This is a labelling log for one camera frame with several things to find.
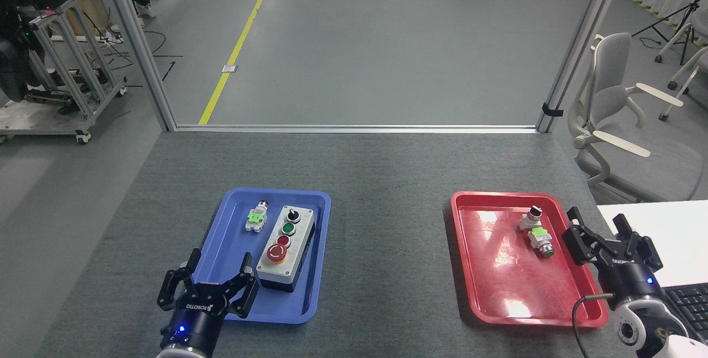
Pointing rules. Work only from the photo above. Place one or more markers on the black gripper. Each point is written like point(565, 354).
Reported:
point(628, 278)
point(193, 325)

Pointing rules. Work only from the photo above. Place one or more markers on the grey three-button control box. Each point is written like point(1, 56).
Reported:
point(287, 255)

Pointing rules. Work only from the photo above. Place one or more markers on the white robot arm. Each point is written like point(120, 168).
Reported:
point(658, 325)
point(180, 353)

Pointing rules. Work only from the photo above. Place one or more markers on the blue plastic tray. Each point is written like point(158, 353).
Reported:
point(232, 258)

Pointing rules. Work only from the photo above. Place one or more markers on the white desk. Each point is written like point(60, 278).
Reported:
point(675, 231)

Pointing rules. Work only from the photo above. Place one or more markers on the black keyboard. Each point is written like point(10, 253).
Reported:
point(691, 308)

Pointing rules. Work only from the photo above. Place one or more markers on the red plastic tray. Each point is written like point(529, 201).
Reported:
point(498, 269)

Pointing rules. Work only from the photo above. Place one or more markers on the grey office chair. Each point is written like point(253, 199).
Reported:
point(691, 65)
point(608, 92)

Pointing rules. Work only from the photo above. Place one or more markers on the metal floor socket plate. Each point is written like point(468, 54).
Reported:
point(229, 68)

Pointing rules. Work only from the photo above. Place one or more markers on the black tripod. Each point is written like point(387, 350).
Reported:
point(686, 20)

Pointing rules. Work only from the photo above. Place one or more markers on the black machine on cart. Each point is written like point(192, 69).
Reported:
point(14, 59)

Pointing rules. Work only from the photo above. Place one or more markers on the green-headed push button switch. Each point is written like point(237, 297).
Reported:
point(541, 240)

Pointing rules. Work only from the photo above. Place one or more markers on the black selector switch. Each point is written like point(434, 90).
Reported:
point(531, 218)

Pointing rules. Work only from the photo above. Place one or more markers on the red-headed push button switch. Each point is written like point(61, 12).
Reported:
point(256, 217)

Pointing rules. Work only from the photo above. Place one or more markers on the black post clip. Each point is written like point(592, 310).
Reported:
point(552, 109)

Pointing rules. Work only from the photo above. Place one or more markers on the silver aluminium post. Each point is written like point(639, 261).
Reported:
point(581, 42)
point(138, 42)

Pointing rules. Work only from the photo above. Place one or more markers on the silver aluminium rail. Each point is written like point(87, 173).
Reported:
point(359, 128)

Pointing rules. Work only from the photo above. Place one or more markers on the aluminium frame cart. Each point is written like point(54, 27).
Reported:
point(66, 70)

